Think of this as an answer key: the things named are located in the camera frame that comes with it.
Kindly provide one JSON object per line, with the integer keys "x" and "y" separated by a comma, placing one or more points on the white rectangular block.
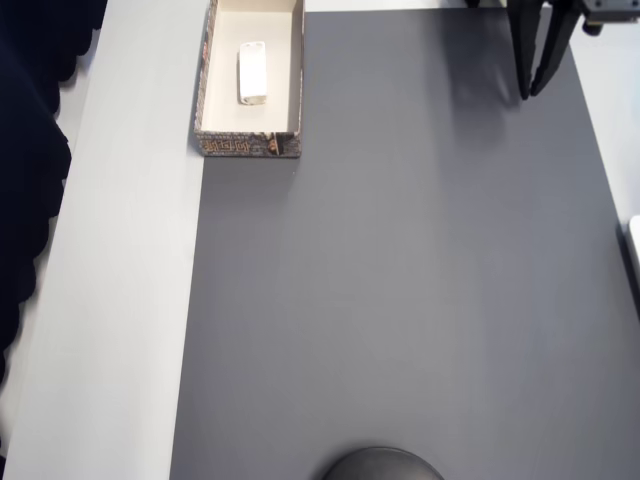
{"x": 253, "y": 75}

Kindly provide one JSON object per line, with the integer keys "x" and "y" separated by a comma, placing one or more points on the grey gripper camera mount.
{"x": 612, "y": 12}

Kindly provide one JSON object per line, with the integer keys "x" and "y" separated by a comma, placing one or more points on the grey table mat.
{"x": 390, "y": 280}

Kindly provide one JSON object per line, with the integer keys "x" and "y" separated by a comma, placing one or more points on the black round seat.
{"x": 382, "y": 465}

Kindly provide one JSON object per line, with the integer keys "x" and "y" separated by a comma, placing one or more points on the dark curtain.
{"x": 25, "y": 150}

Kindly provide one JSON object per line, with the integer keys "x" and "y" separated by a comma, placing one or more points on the patterned cardboard box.
{"x": 280, "y": 115}

